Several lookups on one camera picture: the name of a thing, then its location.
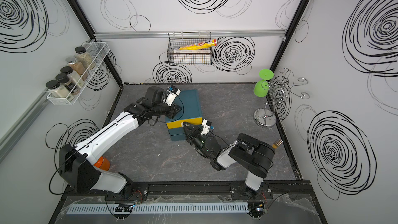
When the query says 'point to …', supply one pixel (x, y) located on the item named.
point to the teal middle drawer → (176, 131)
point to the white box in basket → (192, 57)
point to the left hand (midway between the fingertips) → (179, 107)
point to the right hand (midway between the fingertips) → (183, 126)
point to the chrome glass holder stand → (281, 86)
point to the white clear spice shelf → (99, 49)
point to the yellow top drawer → (178, 124)
